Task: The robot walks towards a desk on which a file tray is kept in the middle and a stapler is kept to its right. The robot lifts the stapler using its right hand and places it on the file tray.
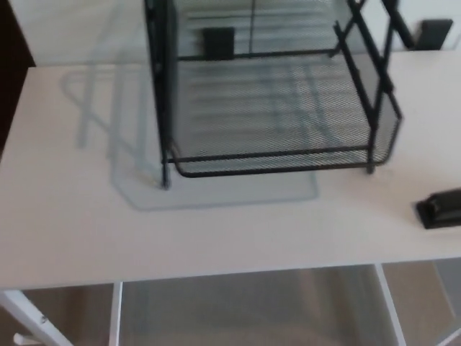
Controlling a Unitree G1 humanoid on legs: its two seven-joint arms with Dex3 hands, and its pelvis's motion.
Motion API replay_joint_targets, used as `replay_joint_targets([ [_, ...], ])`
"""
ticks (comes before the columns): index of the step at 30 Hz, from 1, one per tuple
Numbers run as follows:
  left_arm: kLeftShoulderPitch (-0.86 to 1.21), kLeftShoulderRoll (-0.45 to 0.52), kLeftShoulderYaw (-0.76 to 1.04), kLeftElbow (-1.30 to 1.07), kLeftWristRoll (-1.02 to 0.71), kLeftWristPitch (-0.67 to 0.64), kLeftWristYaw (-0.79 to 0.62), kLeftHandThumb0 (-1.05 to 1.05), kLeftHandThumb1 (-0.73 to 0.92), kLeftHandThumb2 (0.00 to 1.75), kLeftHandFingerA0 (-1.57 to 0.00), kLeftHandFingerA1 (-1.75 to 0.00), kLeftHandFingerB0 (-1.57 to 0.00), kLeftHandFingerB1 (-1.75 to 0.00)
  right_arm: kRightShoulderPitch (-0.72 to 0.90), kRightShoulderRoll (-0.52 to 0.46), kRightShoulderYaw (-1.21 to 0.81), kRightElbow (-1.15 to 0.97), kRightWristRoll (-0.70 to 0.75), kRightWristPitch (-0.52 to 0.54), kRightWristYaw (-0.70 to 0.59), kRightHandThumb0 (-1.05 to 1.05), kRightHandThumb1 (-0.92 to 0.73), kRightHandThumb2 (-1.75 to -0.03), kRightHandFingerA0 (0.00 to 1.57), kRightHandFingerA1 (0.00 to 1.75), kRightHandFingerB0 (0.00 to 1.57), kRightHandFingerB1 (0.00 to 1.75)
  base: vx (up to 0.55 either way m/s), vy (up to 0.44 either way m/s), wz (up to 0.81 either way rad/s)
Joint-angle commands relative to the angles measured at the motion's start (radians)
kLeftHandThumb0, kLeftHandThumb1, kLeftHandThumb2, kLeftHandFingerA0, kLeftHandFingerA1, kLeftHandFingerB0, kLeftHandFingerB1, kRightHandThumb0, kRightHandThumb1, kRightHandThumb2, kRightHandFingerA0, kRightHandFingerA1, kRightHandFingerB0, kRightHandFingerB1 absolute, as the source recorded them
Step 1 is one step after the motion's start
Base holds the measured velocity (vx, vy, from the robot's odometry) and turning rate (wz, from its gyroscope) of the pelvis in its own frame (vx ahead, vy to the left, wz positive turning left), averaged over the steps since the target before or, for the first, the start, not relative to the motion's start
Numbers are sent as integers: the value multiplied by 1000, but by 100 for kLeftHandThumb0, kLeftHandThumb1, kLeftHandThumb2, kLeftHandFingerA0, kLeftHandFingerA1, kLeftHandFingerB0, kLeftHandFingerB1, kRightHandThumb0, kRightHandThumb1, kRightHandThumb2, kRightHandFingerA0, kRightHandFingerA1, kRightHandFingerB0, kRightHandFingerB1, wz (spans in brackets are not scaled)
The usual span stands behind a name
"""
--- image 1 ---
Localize black mesh file tray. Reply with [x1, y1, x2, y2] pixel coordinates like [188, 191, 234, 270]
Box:
[143, 0, 411, 191]

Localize white desk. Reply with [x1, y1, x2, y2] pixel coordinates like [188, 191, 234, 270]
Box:
[0, 50, 461, 346]

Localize black stapler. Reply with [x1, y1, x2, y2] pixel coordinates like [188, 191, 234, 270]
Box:
[412, 187, 461, 230]

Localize black rectangular block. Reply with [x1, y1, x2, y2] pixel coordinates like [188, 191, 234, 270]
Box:
[202, 27, 236, 58]

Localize dark brown furniture panel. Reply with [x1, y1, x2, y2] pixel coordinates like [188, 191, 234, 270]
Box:
[0, 0, 37, 152]

